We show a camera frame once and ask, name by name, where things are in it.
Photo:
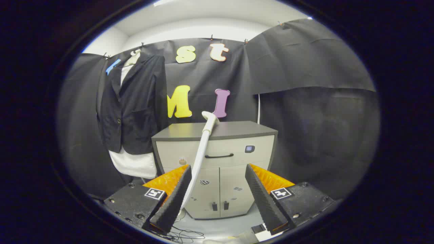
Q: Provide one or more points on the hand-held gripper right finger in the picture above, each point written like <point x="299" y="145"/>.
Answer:
<point x="262" y="200"/>

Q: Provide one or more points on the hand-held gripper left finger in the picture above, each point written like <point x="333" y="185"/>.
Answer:
<point x="173" y="203"/>

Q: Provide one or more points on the white shirt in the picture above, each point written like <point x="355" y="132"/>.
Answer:
<point x="132" y="164"/>

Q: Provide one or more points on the black suit jacket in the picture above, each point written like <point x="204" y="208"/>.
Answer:
<point x="135" y="101"/>

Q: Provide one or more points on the cream clothes hanger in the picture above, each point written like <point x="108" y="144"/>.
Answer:
<point x="135" y="57"/>

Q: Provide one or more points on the grey cabinet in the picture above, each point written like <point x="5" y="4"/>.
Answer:
<point x="237" y="159"/>

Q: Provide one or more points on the black backdrop cloth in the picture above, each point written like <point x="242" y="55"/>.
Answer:
<point x="305" y="67"/>

